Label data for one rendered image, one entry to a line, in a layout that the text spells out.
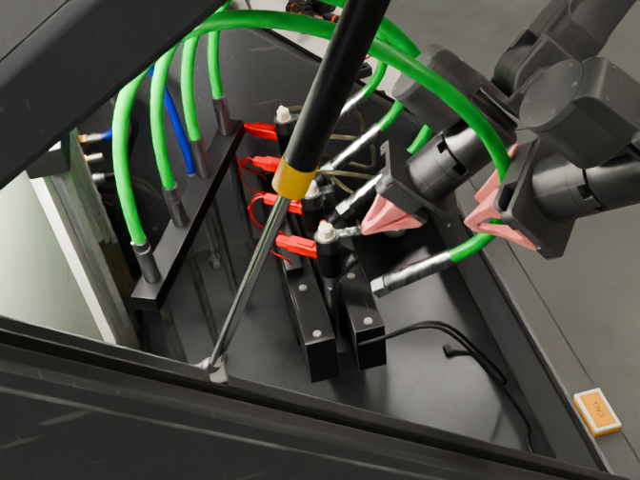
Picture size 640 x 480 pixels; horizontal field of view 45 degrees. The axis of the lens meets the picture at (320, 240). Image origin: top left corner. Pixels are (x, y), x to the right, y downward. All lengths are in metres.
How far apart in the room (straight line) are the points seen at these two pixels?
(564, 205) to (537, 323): 0.37
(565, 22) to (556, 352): 0.39
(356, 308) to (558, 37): 0.40
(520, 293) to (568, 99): 0.50
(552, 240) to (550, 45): 0.20
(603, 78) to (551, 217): 0.15
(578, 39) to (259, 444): 0.49
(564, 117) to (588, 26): 0.25
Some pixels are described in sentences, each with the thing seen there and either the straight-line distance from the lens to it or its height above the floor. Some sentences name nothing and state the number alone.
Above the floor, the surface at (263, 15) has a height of 1.42.
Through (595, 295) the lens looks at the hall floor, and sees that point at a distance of 2.33.
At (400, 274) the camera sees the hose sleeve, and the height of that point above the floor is 1.13.
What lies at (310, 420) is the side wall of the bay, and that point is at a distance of 0.54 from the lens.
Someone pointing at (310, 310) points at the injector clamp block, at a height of 0.98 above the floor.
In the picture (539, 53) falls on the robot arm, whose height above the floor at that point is 1.31.
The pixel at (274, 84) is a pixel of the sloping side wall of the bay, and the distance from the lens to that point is 1.12.
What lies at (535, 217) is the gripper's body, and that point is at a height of 1.27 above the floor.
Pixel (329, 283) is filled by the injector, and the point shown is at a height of 1.03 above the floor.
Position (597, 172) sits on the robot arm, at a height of 1.33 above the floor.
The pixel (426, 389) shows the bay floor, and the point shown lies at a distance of 1.08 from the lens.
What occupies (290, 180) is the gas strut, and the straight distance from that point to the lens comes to 0.40.
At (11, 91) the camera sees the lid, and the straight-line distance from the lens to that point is 0.31.
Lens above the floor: 1.72
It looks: 44 degrees down
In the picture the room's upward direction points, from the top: 8 degrees counter-clockwise
